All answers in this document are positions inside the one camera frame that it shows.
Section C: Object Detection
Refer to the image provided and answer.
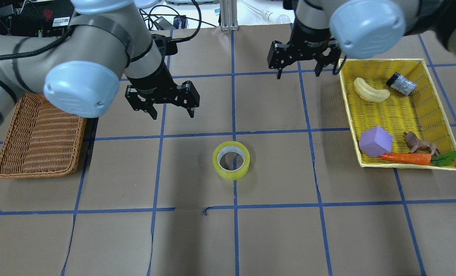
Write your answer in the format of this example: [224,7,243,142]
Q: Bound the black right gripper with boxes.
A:
[267,37,343,80]

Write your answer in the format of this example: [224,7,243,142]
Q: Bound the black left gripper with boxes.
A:
[125,80,200,120]

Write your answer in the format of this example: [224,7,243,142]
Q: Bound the yellow tape roll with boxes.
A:
[212,141,251,181]

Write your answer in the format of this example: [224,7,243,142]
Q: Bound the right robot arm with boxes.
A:
[267,0,456,77]

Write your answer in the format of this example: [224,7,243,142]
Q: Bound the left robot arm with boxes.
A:
[0,0,200,126]

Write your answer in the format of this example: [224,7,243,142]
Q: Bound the black power adapter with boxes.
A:
[153,15,187,30]

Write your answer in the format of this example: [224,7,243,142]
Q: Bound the toy banana slice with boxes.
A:
[354,77,391,103]

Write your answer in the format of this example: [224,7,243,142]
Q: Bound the small labelled jar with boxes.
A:
[386,72,418,96]

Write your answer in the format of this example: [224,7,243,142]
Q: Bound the purple foam block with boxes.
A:
[358,126,394,158]

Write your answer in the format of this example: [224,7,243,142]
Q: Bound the brown wicker basket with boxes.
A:
[0,93,87,179]

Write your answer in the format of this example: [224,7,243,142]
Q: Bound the yellow woven basket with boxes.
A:
[339,58,456,171]

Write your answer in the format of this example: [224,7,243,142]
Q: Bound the toy lion figure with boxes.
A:
[403,131,441,156]

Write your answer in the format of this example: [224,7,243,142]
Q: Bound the black electronics box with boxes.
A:
[12,0,75,37]

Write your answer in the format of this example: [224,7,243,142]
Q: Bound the toy carrot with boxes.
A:
[378,151,456,167]

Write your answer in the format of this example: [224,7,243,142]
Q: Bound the aluminium frame post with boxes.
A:
[219,0,239,31]

